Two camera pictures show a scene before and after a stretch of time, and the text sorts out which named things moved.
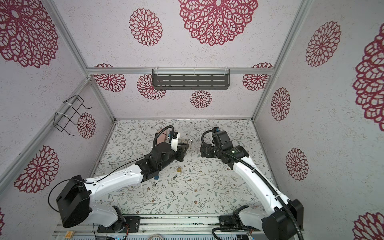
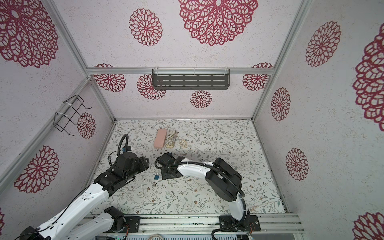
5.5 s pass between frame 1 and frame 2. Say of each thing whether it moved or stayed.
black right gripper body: moved
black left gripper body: moved
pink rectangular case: stayed
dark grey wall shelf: stayed
